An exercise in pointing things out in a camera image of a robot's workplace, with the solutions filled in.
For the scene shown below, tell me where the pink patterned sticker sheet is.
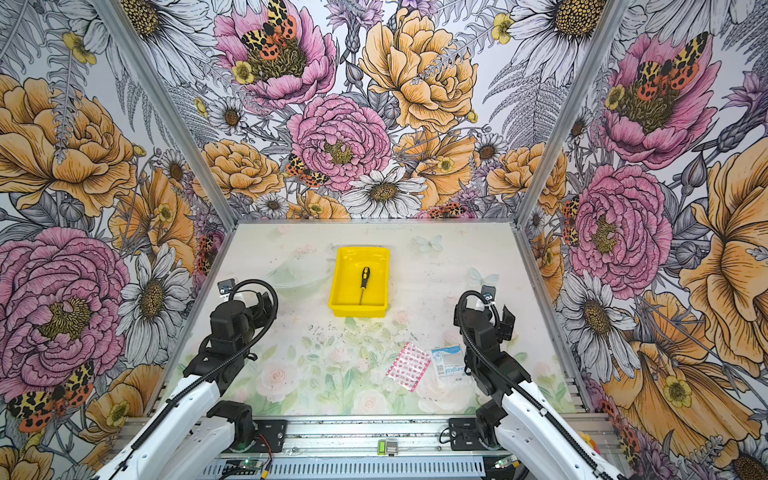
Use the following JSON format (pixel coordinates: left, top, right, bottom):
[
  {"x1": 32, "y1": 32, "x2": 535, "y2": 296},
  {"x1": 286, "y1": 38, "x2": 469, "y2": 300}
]
[{"x1": 386, "y1": 342, "x2": 432, "y2": 392}]

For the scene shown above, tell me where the left black corrugated cable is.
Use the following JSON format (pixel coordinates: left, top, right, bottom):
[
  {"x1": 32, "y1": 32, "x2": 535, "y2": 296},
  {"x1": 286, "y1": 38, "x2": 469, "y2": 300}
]
[{"x1": 107, "y1": 278, "x2": 280, "y2": 480}]

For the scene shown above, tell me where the yellow plastic bin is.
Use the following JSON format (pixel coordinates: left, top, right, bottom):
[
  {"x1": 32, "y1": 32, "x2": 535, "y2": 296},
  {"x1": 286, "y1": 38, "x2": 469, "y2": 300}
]
[{"x1": 328, "y1": 246, "x2": 390, "y2": 318}]

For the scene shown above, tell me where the small green display module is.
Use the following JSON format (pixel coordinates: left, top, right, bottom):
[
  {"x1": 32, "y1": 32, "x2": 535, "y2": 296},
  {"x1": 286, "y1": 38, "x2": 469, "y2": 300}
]
[{"x1": 377, "y1": 439, "x2": 398, "y2": 457}]

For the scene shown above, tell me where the right green circuit board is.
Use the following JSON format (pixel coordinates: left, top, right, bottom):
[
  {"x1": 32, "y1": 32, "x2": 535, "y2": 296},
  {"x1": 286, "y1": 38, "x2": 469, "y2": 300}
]
[{"x1": 493, "y1": 454, "x2": 520, "y2": 470}]

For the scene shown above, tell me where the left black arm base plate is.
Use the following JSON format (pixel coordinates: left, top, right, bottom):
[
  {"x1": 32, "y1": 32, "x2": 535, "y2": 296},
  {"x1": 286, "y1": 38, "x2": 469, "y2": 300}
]
[{"x1": 241, "y1": 419, "x2": 288, "y2": 454}]

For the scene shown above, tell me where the left green circuit board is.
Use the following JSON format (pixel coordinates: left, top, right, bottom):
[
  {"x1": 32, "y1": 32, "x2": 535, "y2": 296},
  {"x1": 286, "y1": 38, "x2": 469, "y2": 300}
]
[{"x1": 221, "y1": 459, "x2": 265, "y2": 479}]

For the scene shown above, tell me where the clear blue labelled packet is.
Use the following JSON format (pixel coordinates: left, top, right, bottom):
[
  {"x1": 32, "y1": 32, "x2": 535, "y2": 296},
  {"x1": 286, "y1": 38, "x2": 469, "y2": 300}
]
[{"x1": 430, "y1": 345, "x2": 466, "y2": 381}]

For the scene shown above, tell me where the black yellow handled screwdriver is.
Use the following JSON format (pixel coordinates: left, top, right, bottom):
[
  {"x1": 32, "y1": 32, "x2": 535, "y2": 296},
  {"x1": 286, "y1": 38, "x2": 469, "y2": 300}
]
[{"x1": 358, "y1": 266, "x2": 371, "y2": 305}]

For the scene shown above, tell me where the black corrugated cable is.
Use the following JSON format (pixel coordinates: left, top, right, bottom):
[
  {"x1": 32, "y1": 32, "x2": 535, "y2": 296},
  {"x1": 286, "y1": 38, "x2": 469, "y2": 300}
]
[
  {"x1": 107, "y1": 278, "x2": 280, "y2": 480},
  {"x1": 452, "y1": 290, "x2": 619, "y2": 480}
]

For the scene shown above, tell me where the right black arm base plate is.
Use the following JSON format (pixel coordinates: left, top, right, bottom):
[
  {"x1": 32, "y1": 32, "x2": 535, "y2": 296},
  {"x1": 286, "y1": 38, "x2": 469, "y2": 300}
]
[{"x1": 448, "y1": 417, "x2": 487, "y2": 451}]

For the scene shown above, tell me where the green circuit board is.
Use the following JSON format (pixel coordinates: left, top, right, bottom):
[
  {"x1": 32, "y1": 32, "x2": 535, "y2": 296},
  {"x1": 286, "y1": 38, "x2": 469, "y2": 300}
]
[
  {"x1": 493, "y1": 454, "x2": 520, "y2": 470},
  {"x1": 221, "y1": 459, "x2": 265, "y2": 479}
]

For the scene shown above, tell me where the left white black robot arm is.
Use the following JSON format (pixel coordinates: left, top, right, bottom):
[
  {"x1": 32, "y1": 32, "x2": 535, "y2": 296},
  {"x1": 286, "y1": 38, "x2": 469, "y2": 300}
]
[{"x1": 92, "y1": 279, "x2": 279, "y2": 479}]

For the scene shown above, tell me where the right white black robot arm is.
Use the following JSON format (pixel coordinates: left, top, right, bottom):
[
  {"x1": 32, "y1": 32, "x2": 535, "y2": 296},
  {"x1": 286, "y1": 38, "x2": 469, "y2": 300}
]
[{"x1": 453, "y1": 290, "x2": 626, "y2": 479}]

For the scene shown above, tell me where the right black corrugated cable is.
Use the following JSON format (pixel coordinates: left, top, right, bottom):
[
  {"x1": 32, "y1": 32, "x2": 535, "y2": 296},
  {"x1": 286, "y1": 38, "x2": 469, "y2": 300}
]
[{"x1": 452, "y1": 290, "x2": 619, "y2": 480}]

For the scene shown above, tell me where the aluminium front rail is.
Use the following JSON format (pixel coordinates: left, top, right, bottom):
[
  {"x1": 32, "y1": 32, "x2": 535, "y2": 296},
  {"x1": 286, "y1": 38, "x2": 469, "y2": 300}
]
[{"x1": 200, "y1": 414, "x2": 537, "y2": 479}]

